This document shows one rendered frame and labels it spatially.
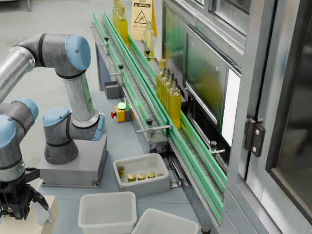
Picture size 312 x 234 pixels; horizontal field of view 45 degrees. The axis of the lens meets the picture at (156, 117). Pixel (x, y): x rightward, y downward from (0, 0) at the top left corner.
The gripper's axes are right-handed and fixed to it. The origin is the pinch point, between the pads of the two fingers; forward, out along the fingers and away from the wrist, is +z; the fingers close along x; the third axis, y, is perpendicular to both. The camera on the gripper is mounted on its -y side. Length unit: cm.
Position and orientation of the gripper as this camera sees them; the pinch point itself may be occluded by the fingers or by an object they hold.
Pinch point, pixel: (27, 220)
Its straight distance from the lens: 115.9
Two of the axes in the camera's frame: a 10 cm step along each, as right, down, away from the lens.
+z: 0.0, 8.3, 5.5
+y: -0.4, 5.5, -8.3
